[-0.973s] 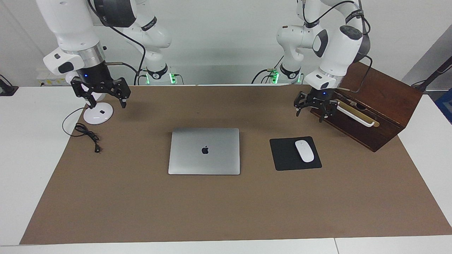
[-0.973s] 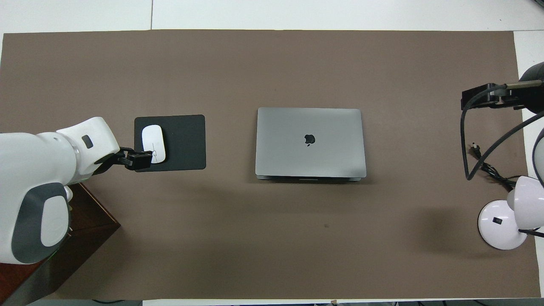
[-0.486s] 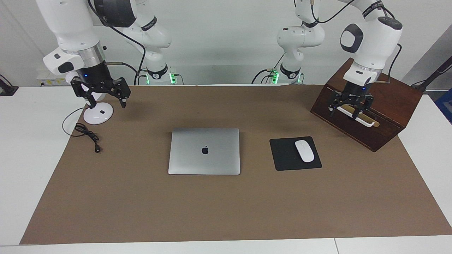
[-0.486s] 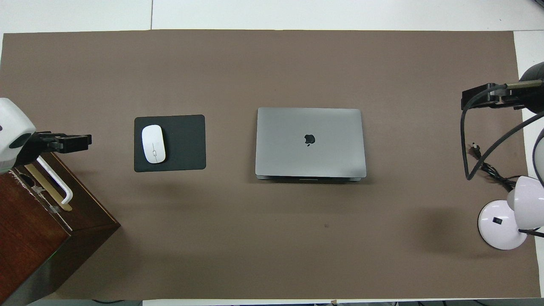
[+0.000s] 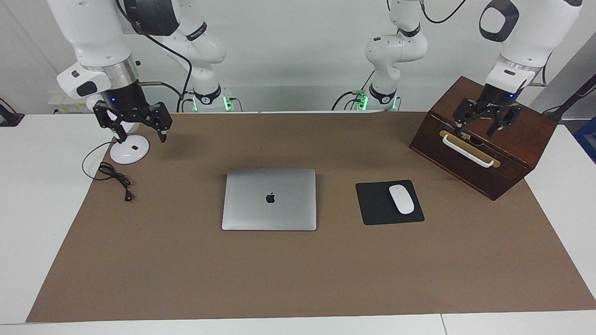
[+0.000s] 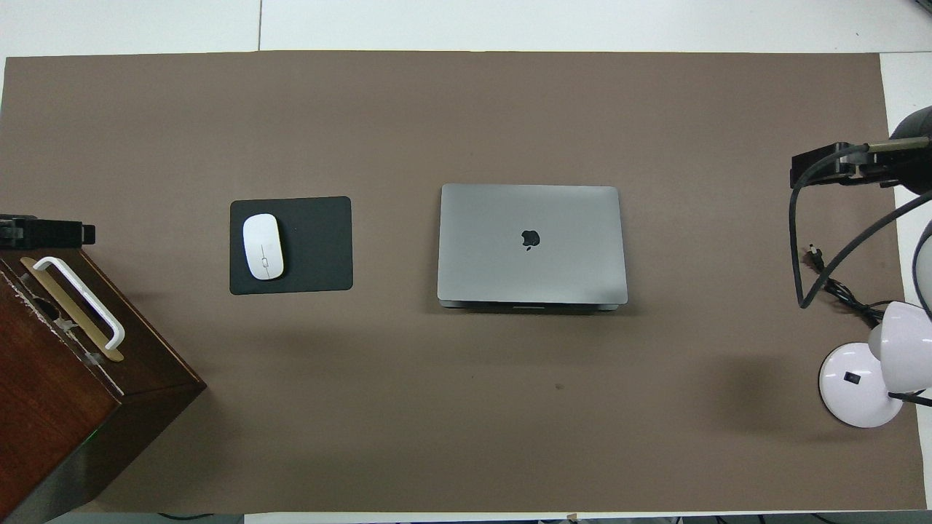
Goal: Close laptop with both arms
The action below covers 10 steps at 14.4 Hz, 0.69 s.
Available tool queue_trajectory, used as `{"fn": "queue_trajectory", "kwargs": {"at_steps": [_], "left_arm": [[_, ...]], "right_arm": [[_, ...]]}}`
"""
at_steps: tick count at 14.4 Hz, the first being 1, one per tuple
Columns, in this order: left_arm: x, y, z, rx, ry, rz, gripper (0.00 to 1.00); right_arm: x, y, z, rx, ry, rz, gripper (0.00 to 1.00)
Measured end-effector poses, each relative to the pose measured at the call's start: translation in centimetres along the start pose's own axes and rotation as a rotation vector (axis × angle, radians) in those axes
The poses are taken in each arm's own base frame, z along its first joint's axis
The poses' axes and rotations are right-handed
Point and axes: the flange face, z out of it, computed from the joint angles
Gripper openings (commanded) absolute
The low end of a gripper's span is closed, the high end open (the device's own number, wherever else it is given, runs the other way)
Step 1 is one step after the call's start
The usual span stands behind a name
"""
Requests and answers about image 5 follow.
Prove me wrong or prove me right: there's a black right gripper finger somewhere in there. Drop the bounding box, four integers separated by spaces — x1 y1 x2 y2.
148 102 173 142
93 105 127 143

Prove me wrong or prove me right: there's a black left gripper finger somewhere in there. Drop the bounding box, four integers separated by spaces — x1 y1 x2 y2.
487 106 522 138
453 99 480 139

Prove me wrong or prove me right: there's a silver laptop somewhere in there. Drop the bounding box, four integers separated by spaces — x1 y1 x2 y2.
222 168 318 232

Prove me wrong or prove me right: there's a white desk lamp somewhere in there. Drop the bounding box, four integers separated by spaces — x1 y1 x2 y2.
86 94 150 165

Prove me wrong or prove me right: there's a white power strip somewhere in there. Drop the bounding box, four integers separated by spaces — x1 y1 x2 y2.
49 95 94 114

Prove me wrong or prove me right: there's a dark brown wooden box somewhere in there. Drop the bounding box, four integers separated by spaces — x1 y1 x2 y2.
409 76 558 201

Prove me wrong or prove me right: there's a black stand pole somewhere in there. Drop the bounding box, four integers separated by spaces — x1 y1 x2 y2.
542 74 596 122

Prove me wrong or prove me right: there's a blue object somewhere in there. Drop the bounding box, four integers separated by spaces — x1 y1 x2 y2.
574 116 596 164

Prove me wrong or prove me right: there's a white computer mouse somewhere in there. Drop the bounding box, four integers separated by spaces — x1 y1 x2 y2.
389 185 415 215

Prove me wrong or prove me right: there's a black mouse pad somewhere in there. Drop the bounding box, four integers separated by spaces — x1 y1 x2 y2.
355 180 425 226

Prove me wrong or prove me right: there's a brown table mat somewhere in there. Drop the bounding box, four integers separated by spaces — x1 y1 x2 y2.
26 112 596 323

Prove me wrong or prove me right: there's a black right arm base cable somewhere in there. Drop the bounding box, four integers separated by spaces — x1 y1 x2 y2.
176 91 196 112

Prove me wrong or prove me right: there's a black arm base cable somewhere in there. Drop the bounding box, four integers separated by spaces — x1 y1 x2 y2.
332 70 375 111
176 91 196 112

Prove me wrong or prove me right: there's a white box handle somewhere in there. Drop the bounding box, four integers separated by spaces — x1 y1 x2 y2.
441 134 495 168

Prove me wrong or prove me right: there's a black lamp power cable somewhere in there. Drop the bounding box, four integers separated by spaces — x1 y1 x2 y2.
82 141 135 202

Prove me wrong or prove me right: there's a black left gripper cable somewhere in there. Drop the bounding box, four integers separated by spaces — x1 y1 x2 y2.
386 0 555 89

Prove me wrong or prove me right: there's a black clamp mount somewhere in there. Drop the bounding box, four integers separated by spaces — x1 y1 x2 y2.
0 99 25 127

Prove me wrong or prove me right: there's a black left arm base cable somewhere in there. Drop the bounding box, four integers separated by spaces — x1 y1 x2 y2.
332 70 375 111

